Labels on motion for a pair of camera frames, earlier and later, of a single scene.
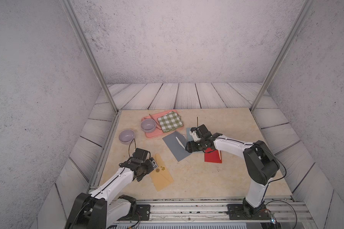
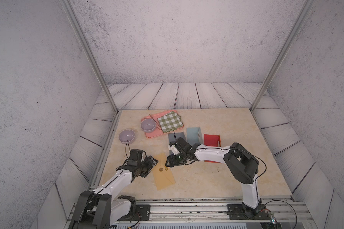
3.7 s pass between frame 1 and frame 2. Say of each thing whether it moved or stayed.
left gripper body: stayed
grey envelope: stayed
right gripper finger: moved
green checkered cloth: stayed
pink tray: stayed
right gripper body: moved
